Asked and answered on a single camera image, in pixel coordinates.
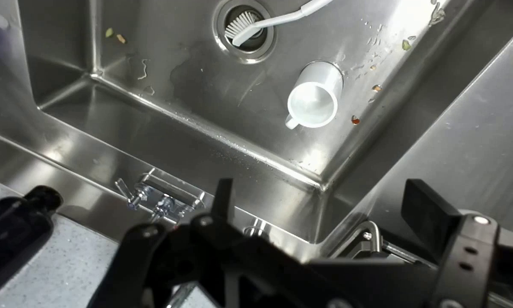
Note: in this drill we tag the small red food scrap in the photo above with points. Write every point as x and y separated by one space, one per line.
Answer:
355 120

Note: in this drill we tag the white dish brush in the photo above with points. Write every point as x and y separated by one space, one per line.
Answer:
240 28

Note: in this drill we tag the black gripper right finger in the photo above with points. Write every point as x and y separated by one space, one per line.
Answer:
473 257

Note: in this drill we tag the small green food scrap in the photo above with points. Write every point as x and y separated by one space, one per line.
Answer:
110 33

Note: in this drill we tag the chrome faucet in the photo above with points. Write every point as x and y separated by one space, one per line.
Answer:
160 199

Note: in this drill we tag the stainless steel sink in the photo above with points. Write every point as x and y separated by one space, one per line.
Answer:
182 74

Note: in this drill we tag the white plastic cup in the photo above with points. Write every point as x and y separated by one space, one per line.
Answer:
314 103

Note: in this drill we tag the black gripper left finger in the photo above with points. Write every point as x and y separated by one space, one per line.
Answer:
172 257

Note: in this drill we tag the round metal sink drain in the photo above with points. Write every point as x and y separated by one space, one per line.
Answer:
251 54

